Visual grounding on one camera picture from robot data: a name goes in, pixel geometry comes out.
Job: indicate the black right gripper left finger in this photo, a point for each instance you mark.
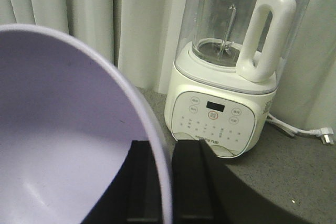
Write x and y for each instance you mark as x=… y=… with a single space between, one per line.
x=134 y=195

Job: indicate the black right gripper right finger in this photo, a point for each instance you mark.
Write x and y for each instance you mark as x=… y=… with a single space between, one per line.
x=206 y=191

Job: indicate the purple plastic bowl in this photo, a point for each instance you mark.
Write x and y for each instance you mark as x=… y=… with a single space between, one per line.
x=68 y=118

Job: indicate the white blender with clear jar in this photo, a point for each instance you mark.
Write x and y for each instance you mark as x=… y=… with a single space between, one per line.
x=228 y=64

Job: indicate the grey curtain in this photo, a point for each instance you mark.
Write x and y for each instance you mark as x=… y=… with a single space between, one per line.
x=140 y=38

